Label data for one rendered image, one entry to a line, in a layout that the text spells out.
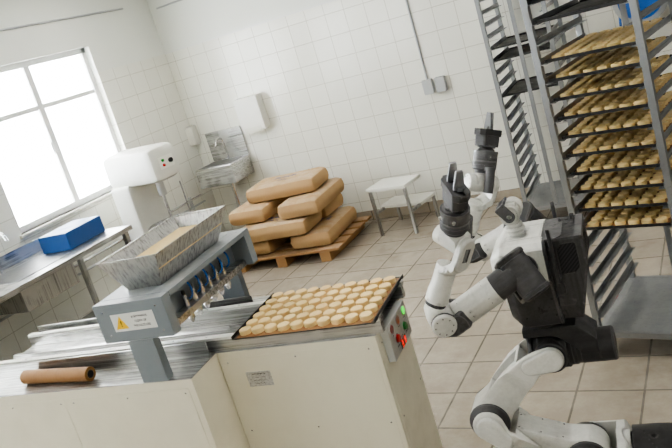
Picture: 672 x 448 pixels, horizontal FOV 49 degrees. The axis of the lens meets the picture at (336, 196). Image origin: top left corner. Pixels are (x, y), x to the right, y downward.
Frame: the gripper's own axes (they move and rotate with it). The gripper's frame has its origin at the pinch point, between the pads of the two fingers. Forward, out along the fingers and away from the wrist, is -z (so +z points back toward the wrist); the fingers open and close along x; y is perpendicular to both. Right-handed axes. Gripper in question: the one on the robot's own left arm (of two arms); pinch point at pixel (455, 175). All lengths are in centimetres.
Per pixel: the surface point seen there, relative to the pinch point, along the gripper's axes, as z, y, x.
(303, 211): 251, 9, 356
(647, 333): 145, 119, 50
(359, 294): 82, -18, 51
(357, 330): 78, -25, 29
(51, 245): 216, -191, 330
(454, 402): 181, 30, 67
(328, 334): 82, -35, 34
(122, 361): 108, -116, 73
